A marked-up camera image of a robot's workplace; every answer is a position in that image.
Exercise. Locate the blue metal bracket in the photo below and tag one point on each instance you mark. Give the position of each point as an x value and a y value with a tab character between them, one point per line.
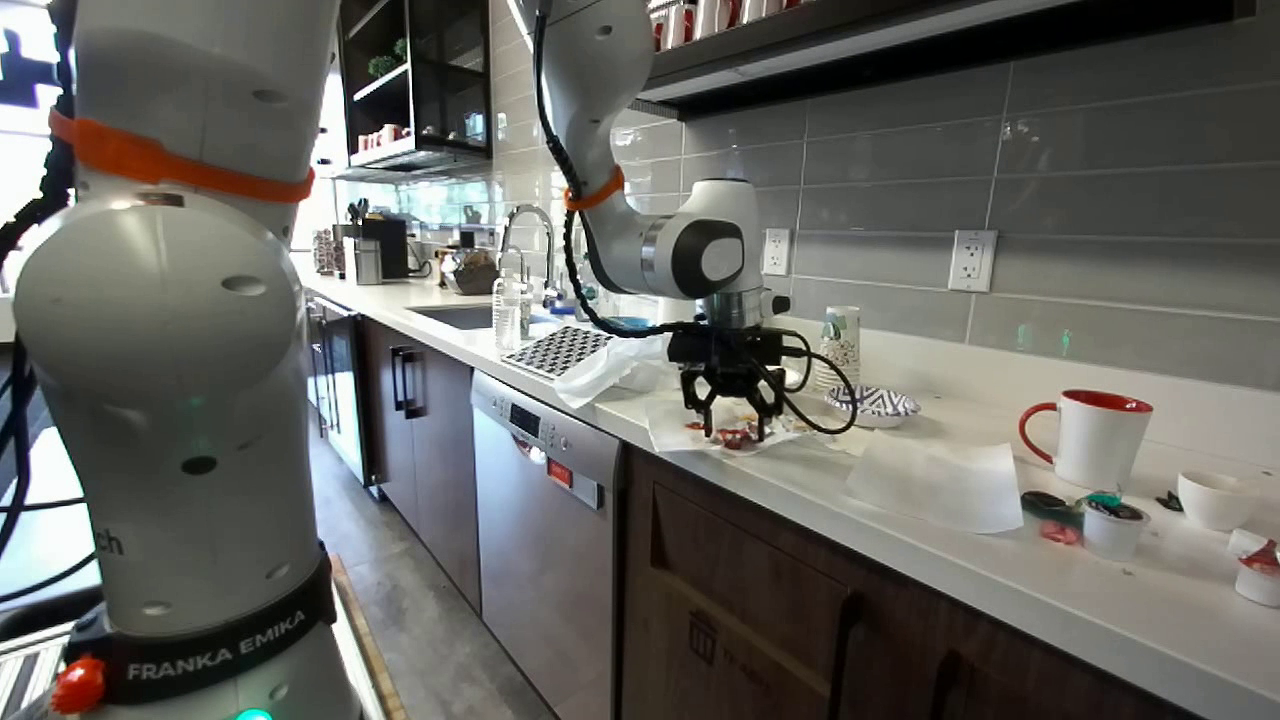
19	64

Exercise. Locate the patterned small dish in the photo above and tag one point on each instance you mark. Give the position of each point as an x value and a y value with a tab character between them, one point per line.
880	405

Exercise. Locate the clear soap bottle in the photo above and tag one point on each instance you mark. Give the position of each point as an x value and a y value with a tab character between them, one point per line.
508	315

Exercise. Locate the black open wall cabinet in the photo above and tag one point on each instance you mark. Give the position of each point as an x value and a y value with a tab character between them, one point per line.
453	43

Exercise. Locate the stainless steel dishwasher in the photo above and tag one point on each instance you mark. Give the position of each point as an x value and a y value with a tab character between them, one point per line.
544	574

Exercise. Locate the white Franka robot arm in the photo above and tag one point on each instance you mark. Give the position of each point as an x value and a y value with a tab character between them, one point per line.
175	375

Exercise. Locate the white cup green lid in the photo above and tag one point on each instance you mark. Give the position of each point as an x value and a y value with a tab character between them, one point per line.
1115	528

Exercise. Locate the black white checkerboard board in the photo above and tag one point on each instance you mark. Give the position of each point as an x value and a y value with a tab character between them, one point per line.
563	349

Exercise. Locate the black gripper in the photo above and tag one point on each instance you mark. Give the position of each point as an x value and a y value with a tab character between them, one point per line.
735	386

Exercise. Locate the chrome sink faucet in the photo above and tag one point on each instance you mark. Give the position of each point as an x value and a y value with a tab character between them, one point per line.
504	262

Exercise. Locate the dark kettle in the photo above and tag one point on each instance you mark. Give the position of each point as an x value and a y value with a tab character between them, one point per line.
479	275

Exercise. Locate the black coffee machine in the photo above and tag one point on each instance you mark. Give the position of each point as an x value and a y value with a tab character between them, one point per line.
386	245

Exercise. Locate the white cup red mark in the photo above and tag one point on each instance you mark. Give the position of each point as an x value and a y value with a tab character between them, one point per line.
1261	583

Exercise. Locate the white cloth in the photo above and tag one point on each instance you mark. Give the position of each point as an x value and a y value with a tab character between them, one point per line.
600	381

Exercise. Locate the stained white paper sheet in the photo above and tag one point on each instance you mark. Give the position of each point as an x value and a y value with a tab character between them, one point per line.
672	435

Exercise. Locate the dark wall shelf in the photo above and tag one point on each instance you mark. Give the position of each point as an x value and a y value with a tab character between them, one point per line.
935	43

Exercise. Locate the red white mug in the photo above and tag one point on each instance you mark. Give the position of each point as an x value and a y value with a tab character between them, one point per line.
1102	447

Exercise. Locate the plain white paper sheet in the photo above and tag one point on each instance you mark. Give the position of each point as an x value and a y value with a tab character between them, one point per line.
935	485

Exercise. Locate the red tomato sauce sachet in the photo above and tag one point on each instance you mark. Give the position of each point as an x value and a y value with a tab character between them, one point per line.
735	438

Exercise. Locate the small white cup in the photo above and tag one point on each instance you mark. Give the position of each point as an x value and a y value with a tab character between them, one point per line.
1217	507

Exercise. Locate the wooden trash cabinet door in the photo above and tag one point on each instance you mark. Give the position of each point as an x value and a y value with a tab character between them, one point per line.
721	585

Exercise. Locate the dark lower cabinet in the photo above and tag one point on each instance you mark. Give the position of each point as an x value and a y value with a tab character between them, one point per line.
441	452
343	403

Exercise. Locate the white wall outlet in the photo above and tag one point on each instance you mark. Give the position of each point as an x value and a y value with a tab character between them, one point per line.
973	262
775	250

